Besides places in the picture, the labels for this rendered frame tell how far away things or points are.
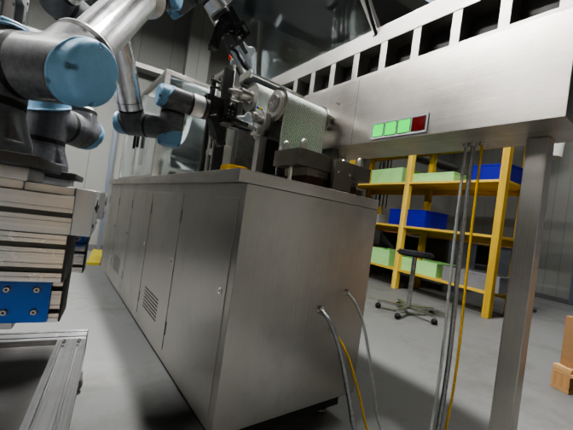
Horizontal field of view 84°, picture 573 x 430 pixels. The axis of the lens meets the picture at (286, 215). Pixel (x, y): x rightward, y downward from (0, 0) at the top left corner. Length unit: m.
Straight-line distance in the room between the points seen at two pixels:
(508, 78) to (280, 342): 1.09
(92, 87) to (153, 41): 4.62
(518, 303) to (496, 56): 0.77
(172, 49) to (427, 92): 4.38
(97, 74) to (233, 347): 0.78
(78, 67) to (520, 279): 1.27
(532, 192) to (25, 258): 1.33
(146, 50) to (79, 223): 4.62
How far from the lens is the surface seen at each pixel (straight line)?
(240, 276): 0.98
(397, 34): 1.56
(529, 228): 1.26
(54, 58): 0.69
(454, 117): 1.25
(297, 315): 1.15
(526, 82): 1.21
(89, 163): 4.87
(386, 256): 4.99
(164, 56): 5.25
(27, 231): 0.73
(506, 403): 1.34
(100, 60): 0.71
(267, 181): 0.99
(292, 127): 1.39
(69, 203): 0.72
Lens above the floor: 0.77
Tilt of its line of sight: 1 degrees up
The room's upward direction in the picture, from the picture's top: 8 degrees clockwise
